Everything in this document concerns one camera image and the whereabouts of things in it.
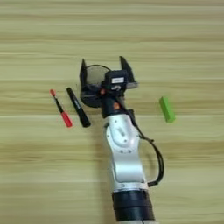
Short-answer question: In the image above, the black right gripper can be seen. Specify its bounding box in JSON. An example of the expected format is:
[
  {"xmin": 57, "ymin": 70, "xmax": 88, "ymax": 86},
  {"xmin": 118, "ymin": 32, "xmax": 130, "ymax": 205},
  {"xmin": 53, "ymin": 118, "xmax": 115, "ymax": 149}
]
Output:
[{"xmin": 79, "ymin": 55, "xmax": 140, "ymax": 119}]

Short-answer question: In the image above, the black marker with red cap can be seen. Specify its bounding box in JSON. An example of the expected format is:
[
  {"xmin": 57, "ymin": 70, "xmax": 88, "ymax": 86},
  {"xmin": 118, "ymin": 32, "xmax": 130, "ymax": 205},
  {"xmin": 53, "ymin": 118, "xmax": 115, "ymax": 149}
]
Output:
[{"xmin": 48, "ymin": 88, "xmax": 74, "ymax": 129}]

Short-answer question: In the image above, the green rectangular block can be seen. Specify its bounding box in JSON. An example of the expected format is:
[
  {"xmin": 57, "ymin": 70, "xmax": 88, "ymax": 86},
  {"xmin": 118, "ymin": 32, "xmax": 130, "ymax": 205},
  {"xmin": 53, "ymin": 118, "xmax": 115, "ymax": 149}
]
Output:
[{"xmin": 158, "ymin": 95, "xmax": 177, "ymax": 123}]

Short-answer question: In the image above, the black box with white label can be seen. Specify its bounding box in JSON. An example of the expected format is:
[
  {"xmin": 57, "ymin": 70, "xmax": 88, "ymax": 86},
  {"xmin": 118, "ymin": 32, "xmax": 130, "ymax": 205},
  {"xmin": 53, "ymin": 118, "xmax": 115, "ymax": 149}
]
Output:
[{"xmin": 103, "ymin": 69, "xmax": 130, "ymax": 92}]

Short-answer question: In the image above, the black mesh pen cup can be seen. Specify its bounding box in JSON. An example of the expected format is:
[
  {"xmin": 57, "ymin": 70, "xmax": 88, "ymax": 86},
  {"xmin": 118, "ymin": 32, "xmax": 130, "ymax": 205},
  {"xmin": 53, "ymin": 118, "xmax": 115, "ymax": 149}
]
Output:
[{"xmin": 80, "ymin": 64, "xmax": 116, "ymax": 109}]

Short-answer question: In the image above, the black marker pen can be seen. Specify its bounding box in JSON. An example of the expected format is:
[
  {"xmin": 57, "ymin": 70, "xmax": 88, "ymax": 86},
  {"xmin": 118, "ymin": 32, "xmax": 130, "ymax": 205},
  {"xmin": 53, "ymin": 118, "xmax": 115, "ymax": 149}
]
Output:
[{"xmin": 66, "ymin": 87, "xmax": 92, "ymax": 129}]

